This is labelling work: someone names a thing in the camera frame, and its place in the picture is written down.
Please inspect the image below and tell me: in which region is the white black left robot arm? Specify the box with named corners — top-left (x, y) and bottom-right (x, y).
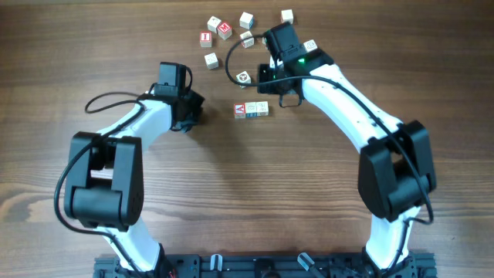
top-left (53, 62), bottom-right (204, 277)

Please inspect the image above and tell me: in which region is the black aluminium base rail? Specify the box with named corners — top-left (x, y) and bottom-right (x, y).
top-left (93, 252), bottom-right (438, 278)

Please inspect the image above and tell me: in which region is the white red sided block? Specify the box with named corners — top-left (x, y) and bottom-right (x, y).
top-left (205, 53), bottom-right (219, 70)

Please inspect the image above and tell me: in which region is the yarn ball white block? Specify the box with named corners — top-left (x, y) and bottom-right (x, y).
top-left (303, 39), bottom-right (317, 53)

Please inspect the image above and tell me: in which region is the red letter M block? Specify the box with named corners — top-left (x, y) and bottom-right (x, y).
top-left (217, 22), bottom-right (232, 40)

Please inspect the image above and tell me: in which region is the blue sided white block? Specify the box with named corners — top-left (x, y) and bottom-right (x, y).
top-left (239, 12), bottom-right (254, 29)

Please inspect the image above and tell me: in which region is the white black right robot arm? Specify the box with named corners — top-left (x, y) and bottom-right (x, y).
top-left (258, 22), bottom-right (436, 277)

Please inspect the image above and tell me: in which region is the shell picture white block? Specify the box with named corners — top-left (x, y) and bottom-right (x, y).
top-left (240, 31), bottom-right (255, 48)

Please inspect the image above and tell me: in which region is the red letter I block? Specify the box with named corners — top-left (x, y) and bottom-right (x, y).
top-left (199, 32), bottom-right (212, 48)

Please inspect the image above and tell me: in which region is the letter K white block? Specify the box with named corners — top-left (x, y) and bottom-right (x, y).
top-left (255, 101), bottom-right (269, 117)

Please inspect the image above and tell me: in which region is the red letter A block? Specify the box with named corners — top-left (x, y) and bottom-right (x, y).
top-left (234, 103), bottom-right (246, 119)

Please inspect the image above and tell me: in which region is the far white number block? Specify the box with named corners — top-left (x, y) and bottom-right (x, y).
top-left (281, 9), bottom-right (294, 24)

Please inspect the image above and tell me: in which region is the soccer ball picture block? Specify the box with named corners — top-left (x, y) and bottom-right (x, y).
top-left (236, 71), bottom-right (252, 89)

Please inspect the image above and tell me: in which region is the plain white corner block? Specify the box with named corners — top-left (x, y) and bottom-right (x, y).
top-left (207, 16), bottom-right (222, 33)

